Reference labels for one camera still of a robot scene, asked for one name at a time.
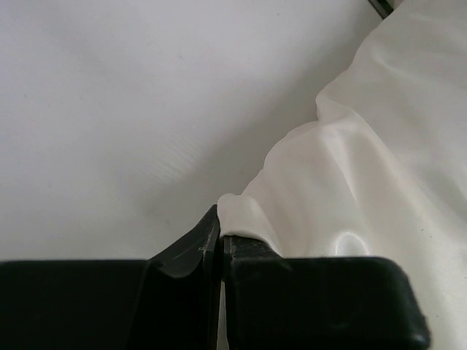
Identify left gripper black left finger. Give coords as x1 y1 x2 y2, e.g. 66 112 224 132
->
1 207 220 349

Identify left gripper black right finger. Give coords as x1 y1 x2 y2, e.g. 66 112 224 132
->
223 236 431 349

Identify cream pillowcase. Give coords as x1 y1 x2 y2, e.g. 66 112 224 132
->
217 1 466 349

